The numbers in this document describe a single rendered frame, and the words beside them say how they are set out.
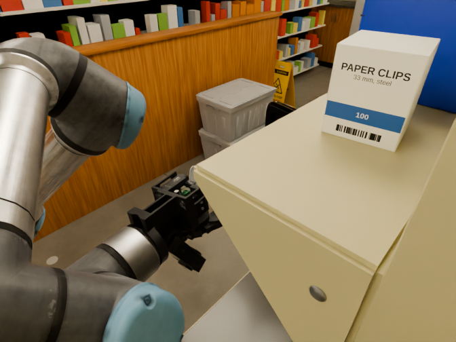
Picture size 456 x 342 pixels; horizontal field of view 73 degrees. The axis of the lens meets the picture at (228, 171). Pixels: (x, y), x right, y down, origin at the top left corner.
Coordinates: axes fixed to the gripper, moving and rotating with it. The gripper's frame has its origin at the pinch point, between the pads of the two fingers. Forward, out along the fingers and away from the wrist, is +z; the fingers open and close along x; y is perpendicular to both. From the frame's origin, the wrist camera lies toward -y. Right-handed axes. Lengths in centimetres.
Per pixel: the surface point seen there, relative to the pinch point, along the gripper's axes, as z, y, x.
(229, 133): 148, -68, 114
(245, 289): 2.9, -32.3, 1.5
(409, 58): -17.3, 26.6, -28.2
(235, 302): -1.5, -32.3, 1.5
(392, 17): -7.6, 27.7, -25.3
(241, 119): 159, -60, 109
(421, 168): -18.2, 20.5, -29.9
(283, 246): -26.7, 19.3, -25.2
